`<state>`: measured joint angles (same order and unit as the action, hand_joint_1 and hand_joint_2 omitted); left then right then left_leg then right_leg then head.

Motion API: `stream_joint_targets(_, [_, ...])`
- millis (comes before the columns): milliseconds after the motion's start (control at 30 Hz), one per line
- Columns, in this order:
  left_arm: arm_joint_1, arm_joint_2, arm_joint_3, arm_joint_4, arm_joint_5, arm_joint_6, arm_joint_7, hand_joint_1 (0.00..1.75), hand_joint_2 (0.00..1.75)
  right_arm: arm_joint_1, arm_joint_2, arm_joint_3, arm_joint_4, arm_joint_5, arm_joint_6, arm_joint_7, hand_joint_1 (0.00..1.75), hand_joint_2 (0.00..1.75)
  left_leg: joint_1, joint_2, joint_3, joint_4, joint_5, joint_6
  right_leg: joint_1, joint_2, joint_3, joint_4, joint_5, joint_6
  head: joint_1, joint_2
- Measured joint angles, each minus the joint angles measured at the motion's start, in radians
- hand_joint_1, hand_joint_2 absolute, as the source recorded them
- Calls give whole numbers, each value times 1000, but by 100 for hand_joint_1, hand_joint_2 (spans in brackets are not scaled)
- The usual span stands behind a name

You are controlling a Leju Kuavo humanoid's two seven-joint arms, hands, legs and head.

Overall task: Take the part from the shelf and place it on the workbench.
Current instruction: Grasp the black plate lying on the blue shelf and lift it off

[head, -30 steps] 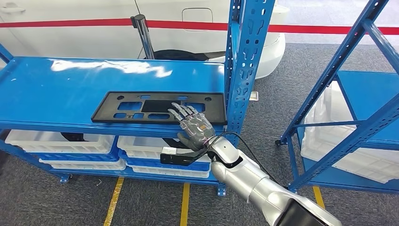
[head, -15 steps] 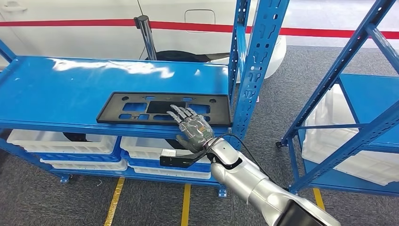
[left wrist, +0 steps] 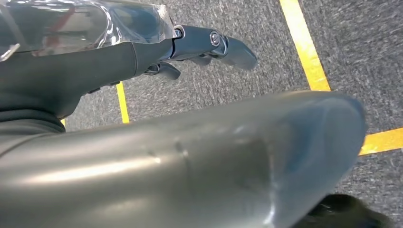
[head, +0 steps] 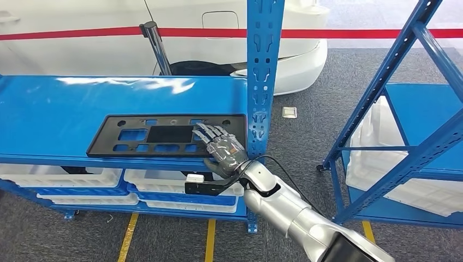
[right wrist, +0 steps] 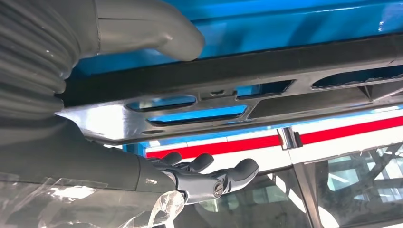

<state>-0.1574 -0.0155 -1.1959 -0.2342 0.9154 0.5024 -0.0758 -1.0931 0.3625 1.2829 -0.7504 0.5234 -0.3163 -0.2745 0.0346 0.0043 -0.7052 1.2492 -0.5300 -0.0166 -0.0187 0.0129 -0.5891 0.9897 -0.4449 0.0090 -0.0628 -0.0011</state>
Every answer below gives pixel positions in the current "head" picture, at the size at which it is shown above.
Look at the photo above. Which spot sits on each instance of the black camera bracket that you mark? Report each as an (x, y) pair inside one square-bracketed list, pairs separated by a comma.
[(204, 188)]

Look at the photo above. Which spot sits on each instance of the blue metal shelf rack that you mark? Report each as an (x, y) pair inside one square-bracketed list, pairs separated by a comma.
[(72, 108), (416, 159)]

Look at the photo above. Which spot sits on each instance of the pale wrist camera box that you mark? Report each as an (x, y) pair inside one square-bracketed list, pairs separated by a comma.
[(195, 178)]

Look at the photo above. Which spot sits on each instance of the chrome stanchion post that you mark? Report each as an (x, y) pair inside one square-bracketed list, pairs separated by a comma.
[(159, 47)]

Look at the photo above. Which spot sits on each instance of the red barrier belt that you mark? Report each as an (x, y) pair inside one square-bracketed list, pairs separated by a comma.
[(72, 33)]

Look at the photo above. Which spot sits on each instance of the black plastic panel part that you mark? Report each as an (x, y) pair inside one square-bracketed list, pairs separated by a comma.
[(170, 134)]

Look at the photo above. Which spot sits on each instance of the metal floor socket plate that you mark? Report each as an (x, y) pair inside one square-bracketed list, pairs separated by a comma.
[(289, 112)]

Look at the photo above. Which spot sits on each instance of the black curved part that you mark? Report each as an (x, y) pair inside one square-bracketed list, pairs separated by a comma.
[(74, 170)]

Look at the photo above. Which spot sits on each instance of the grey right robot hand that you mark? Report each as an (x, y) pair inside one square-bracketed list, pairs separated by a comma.
[(226, 153)]

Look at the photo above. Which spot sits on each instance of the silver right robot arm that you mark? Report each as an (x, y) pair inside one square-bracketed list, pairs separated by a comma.
[(289, 213)]

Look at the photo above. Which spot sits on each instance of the white car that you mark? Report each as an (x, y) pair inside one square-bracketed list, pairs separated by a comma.
[(90, 54)]

